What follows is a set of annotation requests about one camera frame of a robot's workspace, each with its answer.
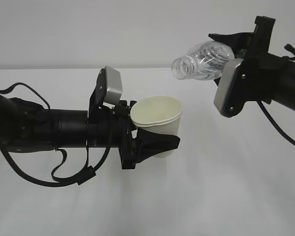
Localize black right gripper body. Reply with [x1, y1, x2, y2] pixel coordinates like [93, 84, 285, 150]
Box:
[233, 16, 290, 72]

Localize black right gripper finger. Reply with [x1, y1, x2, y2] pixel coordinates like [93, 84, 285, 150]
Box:
[208, 32, 254, 53]

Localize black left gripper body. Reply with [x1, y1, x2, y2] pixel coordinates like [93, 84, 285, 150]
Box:
[87, 108, 136, 170]

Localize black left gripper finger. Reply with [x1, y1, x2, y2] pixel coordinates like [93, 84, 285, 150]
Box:
[132, 129, 180, 164]
[113, 100, 137, 117]

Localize white paper cup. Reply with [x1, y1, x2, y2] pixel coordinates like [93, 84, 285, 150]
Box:
[130, 96, 183, 158]

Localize clear plastic water bottle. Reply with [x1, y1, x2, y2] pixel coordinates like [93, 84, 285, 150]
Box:
[171, 41, 235, 81]

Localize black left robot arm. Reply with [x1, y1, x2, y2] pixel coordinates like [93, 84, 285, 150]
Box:
[0, 87, 180, 169]

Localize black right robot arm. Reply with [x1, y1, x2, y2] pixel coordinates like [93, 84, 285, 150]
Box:
[208, 16, 295, 118]

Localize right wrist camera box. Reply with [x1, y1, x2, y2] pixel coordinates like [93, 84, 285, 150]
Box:
[214, 59, 273, 118]

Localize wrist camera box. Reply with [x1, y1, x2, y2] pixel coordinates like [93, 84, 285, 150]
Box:
[214, 59, 273, 118]
[88, 66, 124, 121]

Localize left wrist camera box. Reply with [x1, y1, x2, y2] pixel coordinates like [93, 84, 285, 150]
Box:
[88, 66, 124, 121]

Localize black left camera cable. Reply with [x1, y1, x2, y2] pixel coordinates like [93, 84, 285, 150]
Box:
[0, 83, 114, 188]

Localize black camera cable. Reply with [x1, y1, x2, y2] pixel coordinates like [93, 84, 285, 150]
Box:
[0, 83, 114, 188]
[258, 43, 295, 151]

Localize black right camera cable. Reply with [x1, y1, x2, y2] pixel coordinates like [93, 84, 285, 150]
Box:
[258, 43, 295, 151]

